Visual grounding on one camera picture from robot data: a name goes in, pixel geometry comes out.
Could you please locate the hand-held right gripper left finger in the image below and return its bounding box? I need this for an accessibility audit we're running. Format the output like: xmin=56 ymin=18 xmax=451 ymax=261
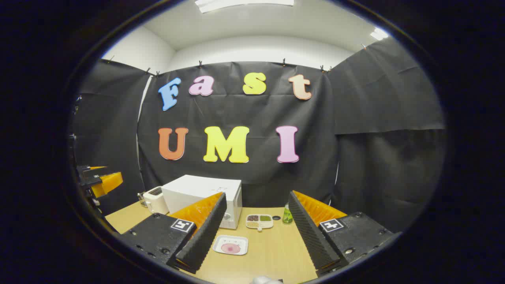
xmin=118 ymin=192 xmax=228 ymax=275

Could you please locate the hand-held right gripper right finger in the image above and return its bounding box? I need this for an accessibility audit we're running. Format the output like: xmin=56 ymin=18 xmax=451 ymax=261
xmin=288 ymin=191 xmax=403 ymax=277

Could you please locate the white square plate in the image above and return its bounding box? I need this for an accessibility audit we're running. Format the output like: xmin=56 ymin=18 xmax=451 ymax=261
xmin=212 ymin=235 xmax=249 ymax=256

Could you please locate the white microwave oven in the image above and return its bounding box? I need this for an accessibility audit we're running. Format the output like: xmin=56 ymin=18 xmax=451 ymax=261
xmin=161 ymin=175 xmax=243 ymax=230

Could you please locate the white toaster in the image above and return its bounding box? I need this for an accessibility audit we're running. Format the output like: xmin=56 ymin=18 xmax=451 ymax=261
xmin=143 ymin=186 xmax=170 ymax=215

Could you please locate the white divided bean dish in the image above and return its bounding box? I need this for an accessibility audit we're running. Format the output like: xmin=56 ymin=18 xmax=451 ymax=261
xmin=245 ymin=214 xmax=274 ymax=230

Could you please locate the black backdrop cloth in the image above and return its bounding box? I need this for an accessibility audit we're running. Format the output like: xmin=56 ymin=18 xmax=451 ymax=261
xmin=73 ymin=37 xmax=446 ymax=233

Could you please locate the long ceiling light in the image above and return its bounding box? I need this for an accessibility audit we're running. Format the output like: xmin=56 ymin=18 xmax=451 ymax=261
xmin=195 ymin=0 xmax=295 ymax=14

